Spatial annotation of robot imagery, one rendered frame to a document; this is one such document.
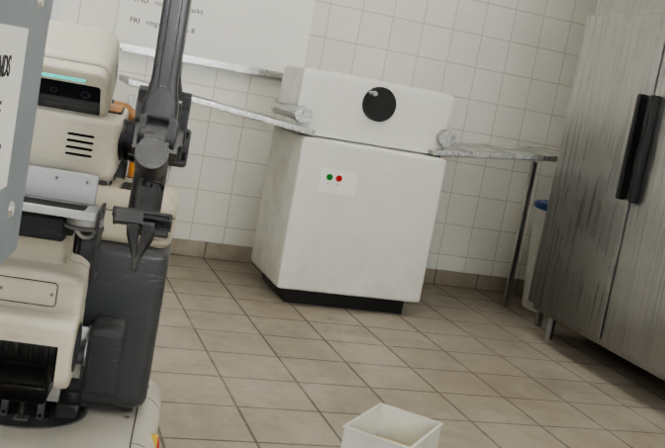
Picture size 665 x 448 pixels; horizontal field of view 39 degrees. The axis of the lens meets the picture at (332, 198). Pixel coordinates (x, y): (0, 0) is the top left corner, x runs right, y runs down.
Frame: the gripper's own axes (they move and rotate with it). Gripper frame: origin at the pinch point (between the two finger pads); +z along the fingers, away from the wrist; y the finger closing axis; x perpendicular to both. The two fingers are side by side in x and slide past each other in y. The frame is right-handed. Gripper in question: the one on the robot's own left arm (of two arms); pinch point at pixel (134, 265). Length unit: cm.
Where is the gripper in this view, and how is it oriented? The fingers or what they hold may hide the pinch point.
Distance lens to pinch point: 165.9
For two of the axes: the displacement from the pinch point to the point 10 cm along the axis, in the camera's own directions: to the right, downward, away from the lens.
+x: -1.9, 3.3, 9.3
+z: -0.9, 9.3, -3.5
